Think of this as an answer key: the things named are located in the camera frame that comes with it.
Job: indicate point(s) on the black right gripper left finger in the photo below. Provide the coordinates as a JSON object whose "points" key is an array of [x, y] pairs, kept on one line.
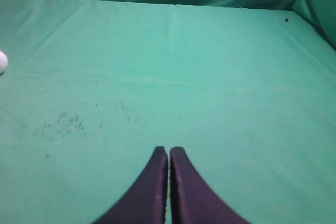
{"points": [[145, 200]]}

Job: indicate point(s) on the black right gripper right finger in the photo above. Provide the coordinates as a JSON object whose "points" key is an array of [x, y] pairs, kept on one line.
{"points": [[191, 198]]}

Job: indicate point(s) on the white dimpled golf ball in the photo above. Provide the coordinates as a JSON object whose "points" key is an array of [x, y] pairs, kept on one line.
{"points": [[3, 62]]}

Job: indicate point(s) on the green table cloth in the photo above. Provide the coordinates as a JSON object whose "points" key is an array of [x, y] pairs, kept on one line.
{"points": [[92, 87]]}

